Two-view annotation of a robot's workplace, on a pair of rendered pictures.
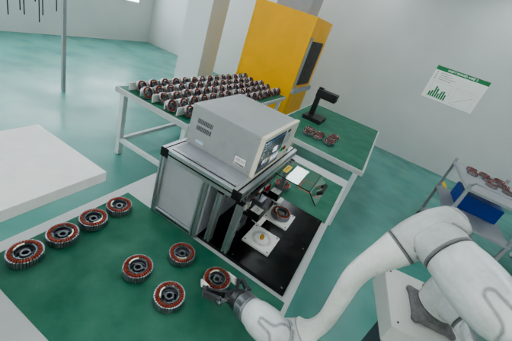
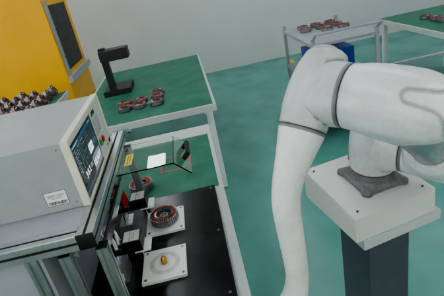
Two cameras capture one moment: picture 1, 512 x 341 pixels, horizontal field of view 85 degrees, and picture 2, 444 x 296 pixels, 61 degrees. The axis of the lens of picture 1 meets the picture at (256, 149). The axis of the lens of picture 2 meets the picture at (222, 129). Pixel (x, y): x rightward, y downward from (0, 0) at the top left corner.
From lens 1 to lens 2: 0.13 m
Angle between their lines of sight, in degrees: 21
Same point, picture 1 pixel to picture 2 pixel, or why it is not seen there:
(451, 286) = (373, 121)
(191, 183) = (12, 282)
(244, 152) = (53, 180)
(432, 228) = (314, 82)
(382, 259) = (296, 156)
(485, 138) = not seen: outside the picture
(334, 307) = (295, 254)
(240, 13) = not seen: outside the picture
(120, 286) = not seen: outside the picture
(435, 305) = (372, 164)
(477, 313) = (412, 125)
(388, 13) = not seen: outside the picture
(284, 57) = (28, 46)
